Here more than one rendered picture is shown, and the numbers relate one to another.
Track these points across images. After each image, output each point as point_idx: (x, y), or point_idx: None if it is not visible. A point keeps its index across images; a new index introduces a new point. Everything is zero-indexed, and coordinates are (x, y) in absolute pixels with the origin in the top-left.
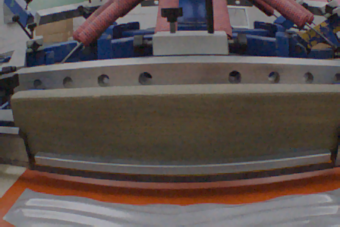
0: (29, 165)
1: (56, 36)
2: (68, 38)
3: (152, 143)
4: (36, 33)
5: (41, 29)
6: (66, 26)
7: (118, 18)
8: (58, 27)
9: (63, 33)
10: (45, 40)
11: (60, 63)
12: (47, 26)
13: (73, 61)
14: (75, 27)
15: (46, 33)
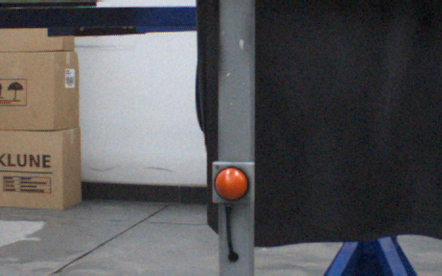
0: None
1: (38, 58)
2: (66, 70)
3: None
4: None
5: None
6: (63, 38)
7: (192, 38)
8: (42, 37)
9: (56, 54)
10: (6, 64)
11: (44, 127)
12: (13, 29)
13: (177, 27)
14: (80, 50)
15: (11, 48)
